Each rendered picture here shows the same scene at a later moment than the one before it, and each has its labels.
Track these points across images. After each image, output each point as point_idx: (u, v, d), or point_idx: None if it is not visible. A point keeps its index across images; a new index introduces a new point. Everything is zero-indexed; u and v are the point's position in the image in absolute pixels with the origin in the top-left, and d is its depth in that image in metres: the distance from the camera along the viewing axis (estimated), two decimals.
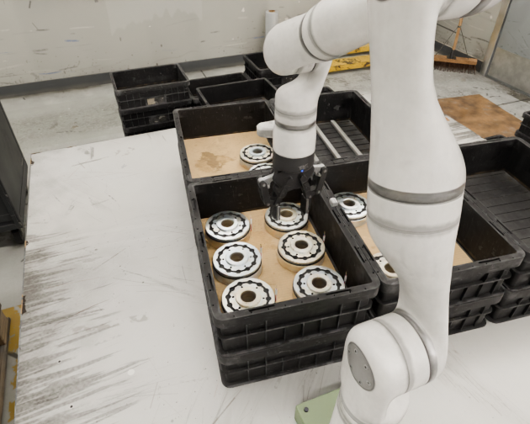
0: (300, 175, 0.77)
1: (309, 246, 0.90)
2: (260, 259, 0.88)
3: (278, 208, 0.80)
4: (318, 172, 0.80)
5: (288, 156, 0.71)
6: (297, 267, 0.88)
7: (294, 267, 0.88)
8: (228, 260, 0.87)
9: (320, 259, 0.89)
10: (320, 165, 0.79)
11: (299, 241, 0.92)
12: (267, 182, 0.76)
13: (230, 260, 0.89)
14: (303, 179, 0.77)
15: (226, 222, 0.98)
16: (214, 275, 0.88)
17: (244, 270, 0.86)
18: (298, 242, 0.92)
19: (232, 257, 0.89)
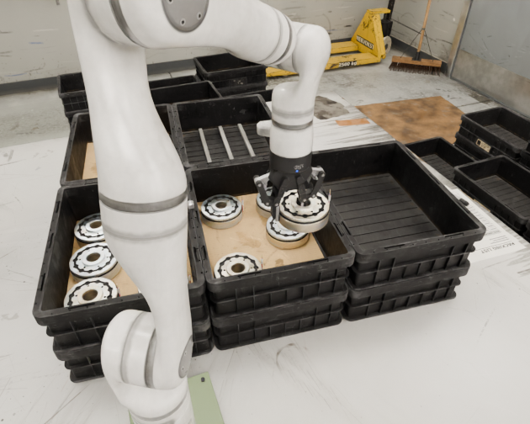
0: (297, 176, 0.76)
1: (311, 204, 0.82)
2: (115, 259, 0.91)
3: (278, 208, 0.80)
4: (315, 175, 0.79)
5: (283, 156, 0.71)
6: (295, 225, 0.80)
7: (292, 225, 0.80)
8: (83, 260, 0.91)
9: (322, 219, 0.80)
10: (319, 168, 0.79)
11: None
12: (263, 182, 0.76)
13: (90, 260, 0.93)
14: (299, 180, 0.77)
15: (98, 224, 1.01)
16: (71, 275, 0.91)
17: (97, 270, 0.89)
18: None
19: (91, 257, 0.93)
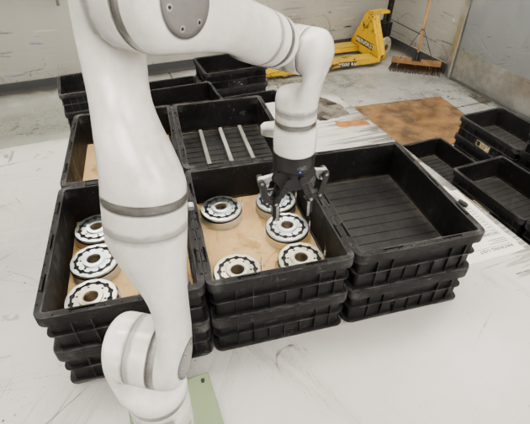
0: (300, 177, 0.76)
1: (308, 260, 0.91)
2: (115, 261, 0.92)
3: (278, 208, 0.80)
4: (320, 175, 0.79)
5: (285, 157, 0.71)
6: None
7: None
8: (83, 262, 0.91)
9: None
10: (323, 168, 0.79)
11: (299, 254, 0.94)
12: (266, 181, 0.76)
13: (90, 262, 0.93)
14: (303, 181, 0.77)
15: (98, 225, 1.02)
16: (72, 276, 0.92)
17: (97, 272, 0.90)
18: (299, 254, 0.94)
19: (92, 258, 0.93)
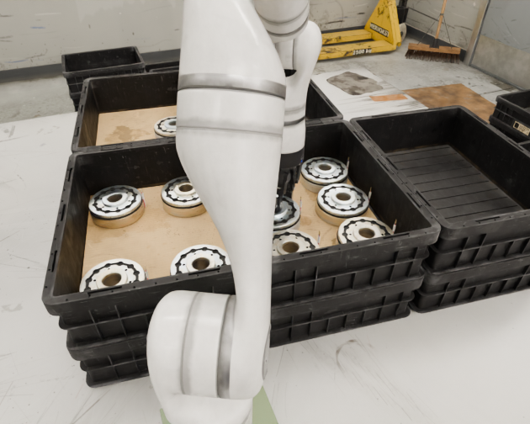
0: (292, 166, 0.79)
1: (375, 236, 0.75)
2: (299, 213, 0.81)
3: (280, 206, 0.81)
4: None
5: (291, 151, 0.72)
6: None
7: None
8: None
9: None
10: None
11: (363, 230, 0.77)
12: None
13: None
14: (294, 170, 0.79)
15: (116, 198, 0.85)
16: None
17: (281, 222, 0.79)
18: (362, 230, 0.77)
19: None
